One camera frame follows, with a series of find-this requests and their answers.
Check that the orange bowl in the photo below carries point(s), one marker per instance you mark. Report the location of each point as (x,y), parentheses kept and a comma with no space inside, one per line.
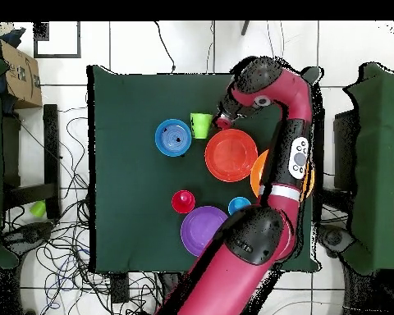
(231,157)

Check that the small blue bowl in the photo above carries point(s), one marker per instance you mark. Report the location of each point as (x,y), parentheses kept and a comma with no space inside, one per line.
(162,144)

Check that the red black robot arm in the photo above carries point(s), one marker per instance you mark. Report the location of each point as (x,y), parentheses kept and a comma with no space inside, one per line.
(229,282)

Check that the large yellow bowl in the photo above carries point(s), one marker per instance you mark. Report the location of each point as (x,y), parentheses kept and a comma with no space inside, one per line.
(257,174)

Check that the blue cup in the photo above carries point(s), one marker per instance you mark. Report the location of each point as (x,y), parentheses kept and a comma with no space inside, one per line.
(236,204)

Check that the red cup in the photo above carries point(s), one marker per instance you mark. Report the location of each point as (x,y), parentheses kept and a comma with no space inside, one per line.
(183,201)

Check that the dark grey rod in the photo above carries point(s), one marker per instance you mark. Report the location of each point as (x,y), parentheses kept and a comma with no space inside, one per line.
(245,28)

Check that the purple bowl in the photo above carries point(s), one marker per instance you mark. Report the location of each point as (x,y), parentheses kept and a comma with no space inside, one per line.
(197,229)

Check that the black box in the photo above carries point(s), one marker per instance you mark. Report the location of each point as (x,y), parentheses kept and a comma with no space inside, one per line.
(344,147)

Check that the dark green tablecloth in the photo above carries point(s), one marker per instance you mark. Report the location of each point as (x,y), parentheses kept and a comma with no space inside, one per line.
(134,213)

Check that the dark grey caster foot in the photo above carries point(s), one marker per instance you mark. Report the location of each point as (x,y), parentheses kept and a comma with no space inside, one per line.
(334,238)
(29,233)

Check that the light green plastic cup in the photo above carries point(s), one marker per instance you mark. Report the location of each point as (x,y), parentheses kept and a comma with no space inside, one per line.
(37,209)

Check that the cardboard box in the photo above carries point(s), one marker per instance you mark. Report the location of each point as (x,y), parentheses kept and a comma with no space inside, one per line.
(23,78)

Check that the black metal frame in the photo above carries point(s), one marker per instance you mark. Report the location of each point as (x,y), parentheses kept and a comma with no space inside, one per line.
(51,147)

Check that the grey square frame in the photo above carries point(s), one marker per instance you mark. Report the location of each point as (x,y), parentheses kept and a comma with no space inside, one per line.
(41,32)

